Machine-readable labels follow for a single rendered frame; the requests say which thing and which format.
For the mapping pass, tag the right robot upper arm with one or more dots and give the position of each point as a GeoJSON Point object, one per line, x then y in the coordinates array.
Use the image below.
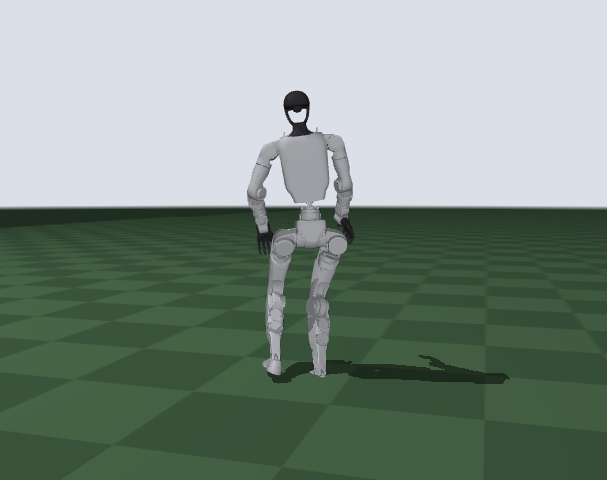
{"type": "Point", "coordinates": [336, 144]}

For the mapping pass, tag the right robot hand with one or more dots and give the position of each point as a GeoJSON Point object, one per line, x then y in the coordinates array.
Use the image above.
{"type": "Point", "coordinates": [347, 228]}

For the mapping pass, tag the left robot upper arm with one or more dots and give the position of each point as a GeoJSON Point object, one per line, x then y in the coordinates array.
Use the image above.
{"type": "Point", "coordinates": [269, 152]}

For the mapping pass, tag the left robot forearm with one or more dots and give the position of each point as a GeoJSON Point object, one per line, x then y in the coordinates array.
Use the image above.
{"type": "Point", "coordinates": [259, 212]}

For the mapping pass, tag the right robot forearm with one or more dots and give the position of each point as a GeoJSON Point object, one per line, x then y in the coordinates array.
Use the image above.
{"type": "Point", "coordinates": [342, 205]}

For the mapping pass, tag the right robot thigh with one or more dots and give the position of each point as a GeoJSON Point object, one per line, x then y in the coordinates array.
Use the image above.
{"type": "Point", "coordinates": [324, 270]}

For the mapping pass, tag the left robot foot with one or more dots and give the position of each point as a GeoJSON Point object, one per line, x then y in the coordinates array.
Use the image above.
{"type": "Point", "coordinates": [273, 366]}

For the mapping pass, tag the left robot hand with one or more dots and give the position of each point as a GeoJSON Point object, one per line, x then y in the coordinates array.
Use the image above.
{"type": "Point", "coordinates": [264, 237]}

